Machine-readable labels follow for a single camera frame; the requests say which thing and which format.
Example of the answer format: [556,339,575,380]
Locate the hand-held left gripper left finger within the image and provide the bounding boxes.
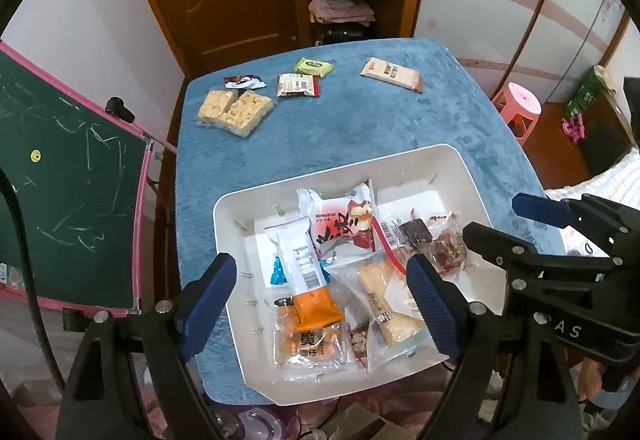
[55,251,238,440]

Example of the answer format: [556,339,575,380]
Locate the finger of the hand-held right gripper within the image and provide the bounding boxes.
[511,193,640,251]
[462,221,613,291]

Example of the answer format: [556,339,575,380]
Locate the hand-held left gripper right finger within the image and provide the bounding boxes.
[405,253,586,440]

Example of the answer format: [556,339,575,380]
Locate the clear zip bag with pastry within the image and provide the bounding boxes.
[327,215,436,373]

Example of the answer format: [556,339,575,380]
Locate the small red snack packet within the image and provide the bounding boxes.
[430,230,471,276]

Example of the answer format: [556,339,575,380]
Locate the blue candy wrapper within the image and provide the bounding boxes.
[270,255,341,288]

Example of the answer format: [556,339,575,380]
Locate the dark brown snack packet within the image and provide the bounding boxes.
[395,213,461,246]

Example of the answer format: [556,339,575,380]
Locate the white plastic tray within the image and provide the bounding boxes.
[213,143,508,407]

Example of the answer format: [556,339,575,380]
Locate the white and orange snack packet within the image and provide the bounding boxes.
[264,215,345,328]

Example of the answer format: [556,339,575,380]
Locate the clear packet of yellow snacks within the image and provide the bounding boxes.
[272,297,358,371]

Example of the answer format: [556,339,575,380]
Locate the red and white bun packet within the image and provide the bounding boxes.
[297,179,376,261]

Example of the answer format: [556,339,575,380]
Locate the person's right forearm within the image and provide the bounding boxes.
[577,359,626,416]

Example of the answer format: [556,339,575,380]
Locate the striped bed sheet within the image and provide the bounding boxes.
[545,147,640,211]

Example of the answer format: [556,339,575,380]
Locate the pink toy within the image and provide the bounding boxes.
[561,116,587,146]

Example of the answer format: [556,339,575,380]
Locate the dark wooden cabinet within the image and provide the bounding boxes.
[575,93,636,176]

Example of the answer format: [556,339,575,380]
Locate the pink plastic stool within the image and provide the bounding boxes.
[492,82,542,143]

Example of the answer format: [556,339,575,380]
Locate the green printed bag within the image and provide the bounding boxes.
[565,65,618,121]

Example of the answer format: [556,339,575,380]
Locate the purple plastic object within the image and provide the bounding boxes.
[240,407,301,440]

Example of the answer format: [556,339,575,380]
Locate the cardboard box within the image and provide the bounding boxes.
[325,402,381,440]

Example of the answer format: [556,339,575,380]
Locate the pink easel leg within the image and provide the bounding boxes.
[132,120,178,155]

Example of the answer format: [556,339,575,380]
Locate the floral sliding door wardrobe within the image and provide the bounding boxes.
[415,0,631,116]

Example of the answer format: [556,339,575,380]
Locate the beige long snack packet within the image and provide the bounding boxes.
[361,58,425,94]

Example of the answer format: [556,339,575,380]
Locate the puffed rice cake packet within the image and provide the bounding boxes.
[222,90,276,137]
[196,89,237,128]

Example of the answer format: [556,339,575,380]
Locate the black easel knob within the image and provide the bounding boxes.
[106,96,135,122]

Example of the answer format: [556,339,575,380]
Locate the dark red candy wrapper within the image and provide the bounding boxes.
[223,75,266,90]

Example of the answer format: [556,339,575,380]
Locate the white red label snack packet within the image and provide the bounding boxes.
[276,73,321,98]

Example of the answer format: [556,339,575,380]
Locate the green snack packet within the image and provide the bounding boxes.
[294,57,335,78]

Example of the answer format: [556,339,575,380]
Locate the black bag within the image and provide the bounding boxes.
[317,23,373,46]

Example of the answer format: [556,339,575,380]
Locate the folded pink clothes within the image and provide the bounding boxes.
[308,0,376,24]

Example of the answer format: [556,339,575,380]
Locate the green chalkboard with pink frame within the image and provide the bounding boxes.
[0,40,153,318]

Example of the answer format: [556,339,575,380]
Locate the black cable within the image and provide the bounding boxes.
[0,170,66,396]

